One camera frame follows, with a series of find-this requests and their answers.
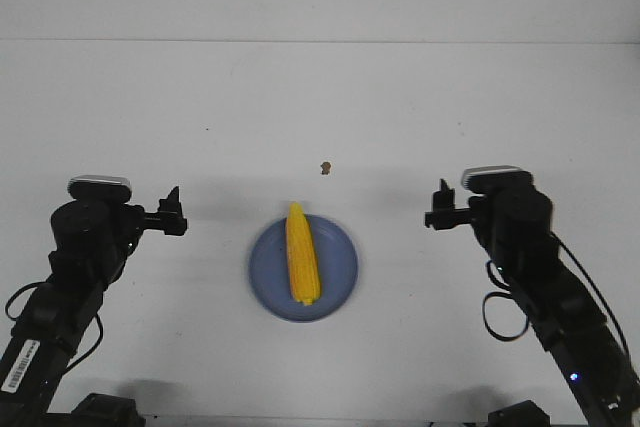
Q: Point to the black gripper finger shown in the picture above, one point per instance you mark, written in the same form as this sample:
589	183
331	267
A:
174	204
446	196
165	209
437	202

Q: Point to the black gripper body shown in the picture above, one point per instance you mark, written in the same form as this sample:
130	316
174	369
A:
446	219
168	219

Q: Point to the blue round plate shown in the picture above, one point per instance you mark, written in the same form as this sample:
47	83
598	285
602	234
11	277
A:
338	268

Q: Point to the yellow corn cob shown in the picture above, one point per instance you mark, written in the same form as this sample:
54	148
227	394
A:
302	263

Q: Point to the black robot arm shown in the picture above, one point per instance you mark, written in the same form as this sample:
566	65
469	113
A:
95	234
512	221

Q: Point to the small brown table mark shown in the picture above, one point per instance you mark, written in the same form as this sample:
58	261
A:
325	168

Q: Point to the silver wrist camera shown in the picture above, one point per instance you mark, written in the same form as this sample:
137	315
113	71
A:
487	179
105	188

